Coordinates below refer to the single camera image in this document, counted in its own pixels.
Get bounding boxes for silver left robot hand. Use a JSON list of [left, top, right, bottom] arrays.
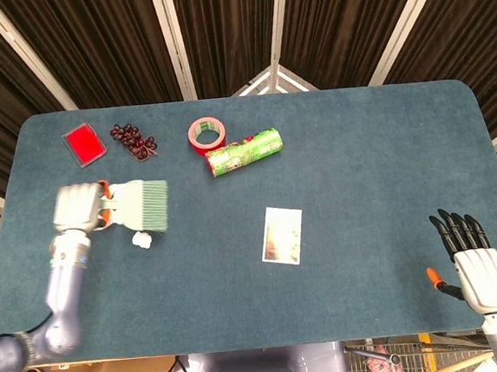
[[50, 179, 116, 237]]

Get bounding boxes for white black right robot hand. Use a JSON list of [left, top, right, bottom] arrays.
[[420, 203, 497, 322]]

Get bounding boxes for mint green hand brush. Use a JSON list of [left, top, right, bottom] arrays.
[[99, 178, 173, 239]]

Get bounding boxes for red ink pad box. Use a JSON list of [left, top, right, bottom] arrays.
[[60, 121, 110, 171]]

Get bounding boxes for small white object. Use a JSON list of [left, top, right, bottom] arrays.
[[131, 230, 154, 251]]

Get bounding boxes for dark red grape bunch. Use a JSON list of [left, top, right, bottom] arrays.
[[108, 121, 160, 164]]

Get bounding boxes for wooden stick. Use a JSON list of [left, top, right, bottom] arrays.
[[433, 355, 496, 372]]

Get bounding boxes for red tape roll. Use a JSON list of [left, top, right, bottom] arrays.
[[186, 115, 228, 157]]

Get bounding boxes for brown cardboard box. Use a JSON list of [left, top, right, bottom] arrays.
[[50, 353, 180, 372]]

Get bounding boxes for blue table cloth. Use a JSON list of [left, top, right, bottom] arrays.
[[0, 73, 497, 372]]

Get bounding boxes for green cylindrical snack can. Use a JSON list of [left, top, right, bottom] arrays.
[[201, 127, 286, 180]]

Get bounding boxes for photo postcard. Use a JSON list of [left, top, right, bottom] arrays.
[[257, 204, 308, 269]]

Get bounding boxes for metal wire cart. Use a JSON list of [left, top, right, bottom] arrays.
[[341, 327, 497, 372]]

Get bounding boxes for white frame post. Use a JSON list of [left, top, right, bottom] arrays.
[[264, 0, 297, 75], [0, 0, 79, 117], [148, 0, 199, 104], [360, 0, 456, 88]]

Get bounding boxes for white frame base feet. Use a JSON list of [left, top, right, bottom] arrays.
[[228, 61, 321, 99]]

